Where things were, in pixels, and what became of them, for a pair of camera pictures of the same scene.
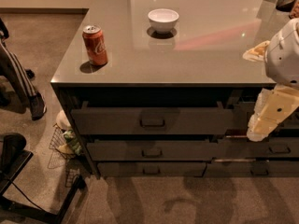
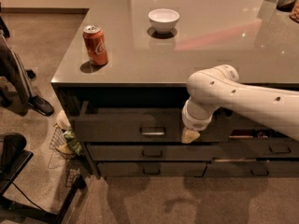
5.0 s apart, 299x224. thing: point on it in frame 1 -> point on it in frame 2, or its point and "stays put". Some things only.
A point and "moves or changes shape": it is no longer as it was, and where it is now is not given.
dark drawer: [152, 120] moves or changes shape
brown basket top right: [294, 13] stays put
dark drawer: [154, 169] stays put
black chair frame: [13, 158] stays put
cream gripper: [282, 57] -> [193, 123]
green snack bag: [70, 138] stays put
